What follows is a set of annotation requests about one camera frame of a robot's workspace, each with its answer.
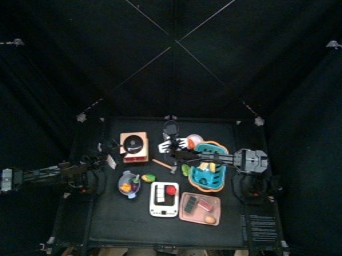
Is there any white toy scale board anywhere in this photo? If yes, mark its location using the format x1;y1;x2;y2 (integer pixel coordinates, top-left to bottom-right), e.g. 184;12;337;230
149;181;182;219

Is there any grey blue toy pot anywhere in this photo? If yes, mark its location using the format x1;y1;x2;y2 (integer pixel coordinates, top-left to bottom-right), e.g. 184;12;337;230
117;169;143;200

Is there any wooden toy hammer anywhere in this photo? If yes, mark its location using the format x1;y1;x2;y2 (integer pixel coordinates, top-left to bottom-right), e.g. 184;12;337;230
152;158;180;175

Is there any yellow toy food block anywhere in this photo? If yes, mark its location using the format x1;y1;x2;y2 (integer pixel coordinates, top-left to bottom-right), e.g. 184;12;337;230
198;161;220;174

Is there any yellow green toy fruit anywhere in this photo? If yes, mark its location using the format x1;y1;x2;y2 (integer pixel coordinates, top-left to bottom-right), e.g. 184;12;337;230
141;173;158;184

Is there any red toy food slice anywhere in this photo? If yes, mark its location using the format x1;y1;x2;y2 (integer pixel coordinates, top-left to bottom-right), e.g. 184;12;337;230
198;199;216;212

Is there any thin diagonal frame wire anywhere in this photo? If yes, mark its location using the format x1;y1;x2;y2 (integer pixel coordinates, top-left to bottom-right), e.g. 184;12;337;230
81;0;237;118
123;0;262;119

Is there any black ring-shaped utensil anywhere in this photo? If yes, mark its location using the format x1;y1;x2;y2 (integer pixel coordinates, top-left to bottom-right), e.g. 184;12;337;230
162;119;181;138

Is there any green toy vegetable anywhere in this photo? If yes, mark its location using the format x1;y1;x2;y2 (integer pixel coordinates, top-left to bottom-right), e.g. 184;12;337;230
181;163;193;178

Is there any pink plastic tray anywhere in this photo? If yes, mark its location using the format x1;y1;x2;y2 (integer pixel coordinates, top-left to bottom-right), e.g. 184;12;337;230
178;191;224;227

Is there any white orange round toy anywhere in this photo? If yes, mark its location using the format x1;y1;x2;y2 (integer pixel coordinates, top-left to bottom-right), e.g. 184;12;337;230
186;133;206;151

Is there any teal basket orange rim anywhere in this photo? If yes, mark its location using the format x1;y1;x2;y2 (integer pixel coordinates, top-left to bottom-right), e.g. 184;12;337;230
188;140;230;194

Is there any red wooden toy box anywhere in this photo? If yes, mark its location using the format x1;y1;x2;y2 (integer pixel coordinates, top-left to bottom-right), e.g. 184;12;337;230
118;131;152;164

